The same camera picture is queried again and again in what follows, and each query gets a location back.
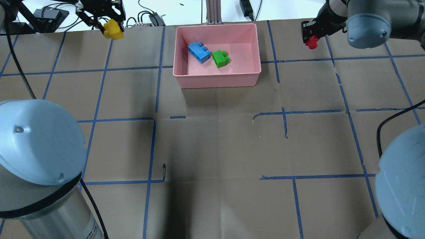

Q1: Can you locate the black power adapter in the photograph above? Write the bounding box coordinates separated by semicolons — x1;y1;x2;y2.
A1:
239;0;254;20

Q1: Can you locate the usb hub with cables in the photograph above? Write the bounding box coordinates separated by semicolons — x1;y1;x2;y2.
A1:
125;10;166;28

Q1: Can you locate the green toy block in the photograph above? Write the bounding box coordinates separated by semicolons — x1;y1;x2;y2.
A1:
212;50;230;68

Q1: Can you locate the aluminium profile post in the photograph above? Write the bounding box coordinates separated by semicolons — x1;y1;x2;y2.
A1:
206;0;222;25

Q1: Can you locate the red toy block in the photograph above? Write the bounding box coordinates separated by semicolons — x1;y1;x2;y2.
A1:
305;35;319;50

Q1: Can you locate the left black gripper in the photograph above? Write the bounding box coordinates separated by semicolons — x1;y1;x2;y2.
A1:
76;0;126;32

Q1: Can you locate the black corrugated cable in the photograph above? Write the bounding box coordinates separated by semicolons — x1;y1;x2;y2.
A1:
377;100;425;160

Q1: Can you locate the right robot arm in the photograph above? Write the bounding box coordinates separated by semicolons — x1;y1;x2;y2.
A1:
288;0;424;239

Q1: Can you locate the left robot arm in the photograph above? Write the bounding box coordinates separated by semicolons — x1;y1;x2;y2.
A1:
0;0;109;239

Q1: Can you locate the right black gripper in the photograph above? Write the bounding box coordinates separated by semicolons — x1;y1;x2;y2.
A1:
301;7;347;43

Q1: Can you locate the black device on desk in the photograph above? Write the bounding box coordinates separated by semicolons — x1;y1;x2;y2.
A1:
34;7;69;25

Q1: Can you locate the blue toy block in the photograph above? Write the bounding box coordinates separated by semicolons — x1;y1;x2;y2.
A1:
187;42;212;64

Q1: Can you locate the pink plastic box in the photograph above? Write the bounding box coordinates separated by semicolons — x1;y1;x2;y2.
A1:
173;23;261;89

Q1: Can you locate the yellow toy block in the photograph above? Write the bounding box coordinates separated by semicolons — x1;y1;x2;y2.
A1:
103;19;124;40

